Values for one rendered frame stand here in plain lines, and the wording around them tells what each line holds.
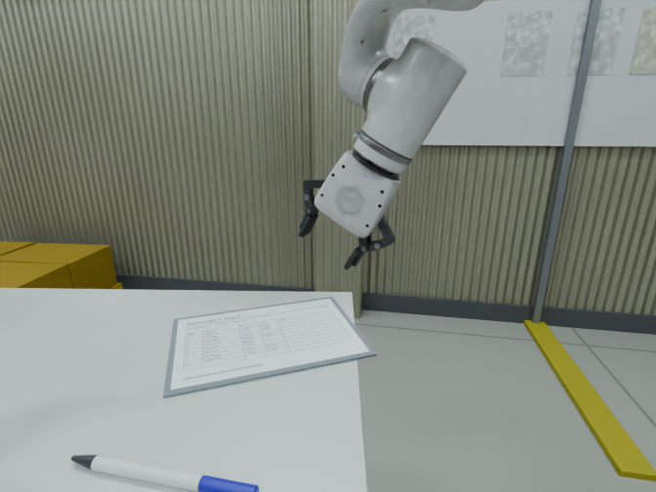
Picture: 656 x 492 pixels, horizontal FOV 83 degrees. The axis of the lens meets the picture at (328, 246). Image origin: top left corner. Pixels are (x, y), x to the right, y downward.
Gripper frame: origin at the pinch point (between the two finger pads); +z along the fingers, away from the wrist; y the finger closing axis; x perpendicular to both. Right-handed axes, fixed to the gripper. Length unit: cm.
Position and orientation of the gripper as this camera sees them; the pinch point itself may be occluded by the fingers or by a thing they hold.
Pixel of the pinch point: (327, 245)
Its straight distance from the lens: 60.5
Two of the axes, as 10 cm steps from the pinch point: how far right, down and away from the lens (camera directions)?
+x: 3.9, -2.6, 8.8
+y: 8.0, 5.7, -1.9
